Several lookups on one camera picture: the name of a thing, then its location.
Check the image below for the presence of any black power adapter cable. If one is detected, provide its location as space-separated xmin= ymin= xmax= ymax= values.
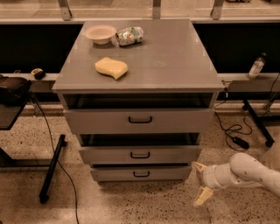
xmin=213 ymin=87 xmax=254 ymax=152

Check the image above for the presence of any black floor cable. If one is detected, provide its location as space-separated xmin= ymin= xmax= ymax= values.
xmin=30 ymin=94 xmax=81 ymax=224

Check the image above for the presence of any black bag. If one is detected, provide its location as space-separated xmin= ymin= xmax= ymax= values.
xmin=0 ymin=75 xmax=32 ymax=105

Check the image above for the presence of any tape measure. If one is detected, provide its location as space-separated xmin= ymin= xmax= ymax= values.
xmin=31 ymin=68 xmax=46 ymax=80

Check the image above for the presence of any white bowl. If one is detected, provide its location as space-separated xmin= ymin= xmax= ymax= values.
xmin=84 ymin=25 xmax=116 ymax=45

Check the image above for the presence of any yellow sponge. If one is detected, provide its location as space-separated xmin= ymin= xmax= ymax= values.
xmin=94 ymin=57 xmax=128 ymax=80

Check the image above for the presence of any grey top drawer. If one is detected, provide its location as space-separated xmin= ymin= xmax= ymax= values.
xmin=64 ymin=108 xmax=214 ymax=134

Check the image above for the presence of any black wheeled stand leg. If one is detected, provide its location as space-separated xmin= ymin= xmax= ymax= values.
xmin=242 ymin=100 xmax=275 ymax=148

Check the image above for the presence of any grey drawer cabinet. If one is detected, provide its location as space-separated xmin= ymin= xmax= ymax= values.
xmin=53 ymin=19 xmax=223 ymax=169

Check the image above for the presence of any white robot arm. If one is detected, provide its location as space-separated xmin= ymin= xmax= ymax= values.
xmin=192 ymin=152 xmax=280 ymax=206

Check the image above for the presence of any grey middle drawer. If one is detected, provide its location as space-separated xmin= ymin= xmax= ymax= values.
xmin=79 ymin=145 xmax=201 ymax=165

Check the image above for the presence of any grey drawer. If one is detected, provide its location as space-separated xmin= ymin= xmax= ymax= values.
xmin=79 ymin=145 xmax=201 ymax=165
xmin=64 ymin=108 xmax=214 ymax=134
xmin=90 ymin=166 xmax=191 ymax=182

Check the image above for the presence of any grey bottom drawer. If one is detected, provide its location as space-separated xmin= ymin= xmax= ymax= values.
xmin=90 ymin=166 xmax=191 ymax=182

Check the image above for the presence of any clear plastic bottle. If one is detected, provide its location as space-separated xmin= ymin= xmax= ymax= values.
xmin=248 ymin=52 xmax=267 ymax=79

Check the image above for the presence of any black side table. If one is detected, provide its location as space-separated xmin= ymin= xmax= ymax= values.
xmin=0 ymin=92 xmax=67 ymax=204

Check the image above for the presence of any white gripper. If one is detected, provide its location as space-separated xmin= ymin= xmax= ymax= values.
xmin=192 ymin=162 xmax=233 ymax=207

